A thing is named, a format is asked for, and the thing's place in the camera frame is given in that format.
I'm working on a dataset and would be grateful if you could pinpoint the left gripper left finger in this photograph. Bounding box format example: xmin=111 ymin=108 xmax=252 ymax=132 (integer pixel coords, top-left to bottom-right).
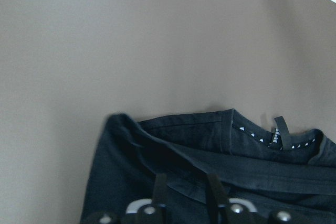
xmin=125 ymin=174 xmax=167 ymax=224

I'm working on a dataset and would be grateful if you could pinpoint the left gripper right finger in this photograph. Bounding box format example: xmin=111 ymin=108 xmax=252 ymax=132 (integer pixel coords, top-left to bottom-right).
xmin=206 ymin=174 xmax=257 ymax=224

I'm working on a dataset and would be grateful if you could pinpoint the black printed t-shirt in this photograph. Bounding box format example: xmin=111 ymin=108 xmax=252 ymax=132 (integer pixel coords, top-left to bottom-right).
xmin=81 ymin=109 xmax=335 ymax=223

